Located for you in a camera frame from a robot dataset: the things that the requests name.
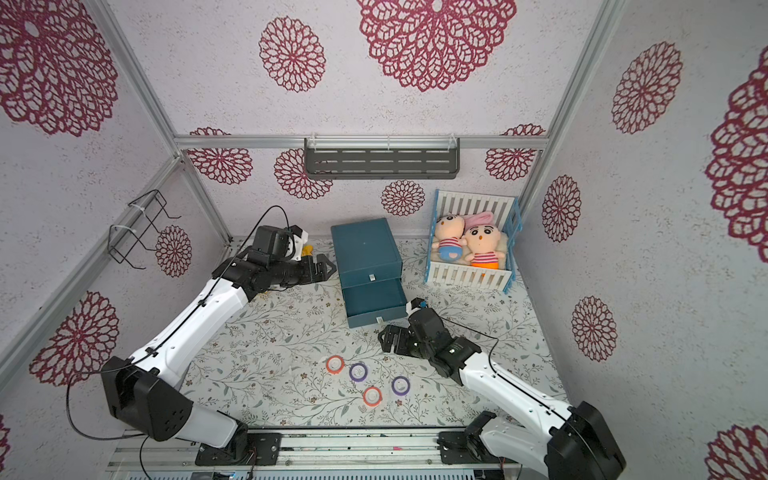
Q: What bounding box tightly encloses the purple tape roll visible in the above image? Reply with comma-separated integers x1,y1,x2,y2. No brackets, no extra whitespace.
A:
349,362,369,383
391,375,411,397

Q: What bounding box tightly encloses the teal three-drawer cabinet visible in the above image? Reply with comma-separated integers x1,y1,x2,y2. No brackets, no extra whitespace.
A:
331,218,406,328

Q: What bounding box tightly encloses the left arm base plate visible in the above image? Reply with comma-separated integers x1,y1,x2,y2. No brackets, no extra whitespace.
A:
194,432,283,467

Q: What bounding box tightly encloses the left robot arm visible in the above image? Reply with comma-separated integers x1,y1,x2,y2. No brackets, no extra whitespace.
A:
100,254,337,459

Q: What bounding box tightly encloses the pink plush doll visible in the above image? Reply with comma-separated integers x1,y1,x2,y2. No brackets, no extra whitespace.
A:
431,214,465,263

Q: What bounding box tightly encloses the black-haired plush doll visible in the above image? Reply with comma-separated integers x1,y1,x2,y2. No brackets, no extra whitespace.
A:
462,211,506,270

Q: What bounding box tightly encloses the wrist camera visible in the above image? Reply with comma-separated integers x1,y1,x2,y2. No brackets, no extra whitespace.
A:
406,298,428,316
249,225,309,265

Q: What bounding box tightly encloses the black wire wall rack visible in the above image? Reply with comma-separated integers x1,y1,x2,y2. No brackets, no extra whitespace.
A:
106,189,180,270

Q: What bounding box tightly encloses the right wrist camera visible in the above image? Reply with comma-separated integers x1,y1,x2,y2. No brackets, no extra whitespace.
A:
406,298,428,316

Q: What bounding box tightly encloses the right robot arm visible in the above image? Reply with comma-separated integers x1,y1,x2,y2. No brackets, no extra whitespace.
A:
378,299,627,479

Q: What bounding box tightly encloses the aluminium rail frame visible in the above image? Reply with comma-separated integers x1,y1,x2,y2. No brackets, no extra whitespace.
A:
99,427,520,479

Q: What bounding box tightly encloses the red tape roll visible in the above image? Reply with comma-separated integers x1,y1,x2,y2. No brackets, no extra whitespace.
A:
325,355,345,375
362,386,383,408

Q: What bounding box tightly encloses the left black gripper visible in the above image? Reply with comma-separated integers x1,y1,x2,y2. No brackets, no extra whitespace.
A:
270,252,337,290

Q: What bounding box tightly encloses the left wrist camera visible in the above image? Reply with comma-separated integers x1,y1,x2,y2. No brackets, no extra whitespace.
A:
249,225,309,265

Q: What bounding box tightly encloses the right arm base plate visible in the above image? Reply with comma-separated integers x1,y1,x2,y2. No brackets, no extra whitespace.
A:
437,431,500,465

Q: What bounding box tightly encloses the grey wall shelf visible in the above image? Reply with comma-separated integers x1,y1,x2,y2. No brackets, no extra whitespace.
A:
303,137,460,180

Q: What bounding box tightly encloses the white blue toy crib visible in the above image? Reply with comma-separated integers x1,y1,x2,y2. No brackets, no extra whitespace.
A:
424,190,522,294

